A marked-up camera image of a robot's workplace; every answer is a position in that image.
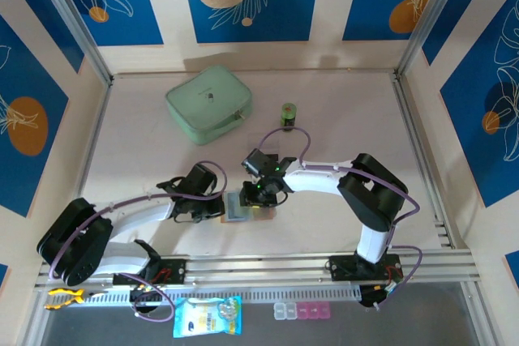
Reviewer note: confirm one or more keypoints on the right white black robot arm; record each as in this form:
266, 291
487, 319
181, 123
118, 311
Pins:
312, 180

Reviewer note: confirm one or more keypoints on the mint green zip pouch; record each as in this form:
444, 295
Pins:
207, 103

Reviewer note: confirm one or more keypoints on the clear pill box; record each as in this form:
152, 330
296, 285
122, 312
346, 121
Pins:
280, 310
291, 310

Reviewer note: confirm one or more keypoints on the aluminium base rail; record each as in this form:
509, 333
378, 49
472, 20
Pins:
263, 269

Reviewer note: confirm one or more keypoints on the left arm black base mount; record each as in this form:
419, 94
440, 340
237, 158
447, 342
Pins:
174, 271

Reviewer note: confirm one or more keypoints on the pink pill box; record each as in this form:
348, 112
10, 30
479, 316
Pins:
303, 310

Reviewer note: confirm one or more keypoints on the green cylindrical bottle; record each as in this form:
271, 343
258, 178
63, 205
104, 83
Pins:
288, 115

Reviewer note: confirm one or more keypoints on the tan leather card holder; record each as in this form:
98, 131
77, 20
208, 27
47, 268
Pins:
233, 210

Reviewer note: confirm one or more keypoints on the aluminium corner post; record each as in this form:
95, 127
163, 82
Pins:
73, 22
430, 9

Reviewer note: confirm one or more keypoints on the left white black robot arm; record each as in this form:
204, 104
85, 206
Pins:
138, 216

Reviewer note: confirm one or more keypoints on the blue snack packet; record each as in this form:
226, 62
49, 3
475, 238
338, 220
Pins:
207, 317

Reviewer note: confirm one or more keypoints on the aluminium table edge rail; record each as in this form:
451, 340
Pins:
421, 151

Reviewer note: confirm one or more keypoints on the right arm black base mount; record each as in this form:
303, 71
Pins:
340, 269

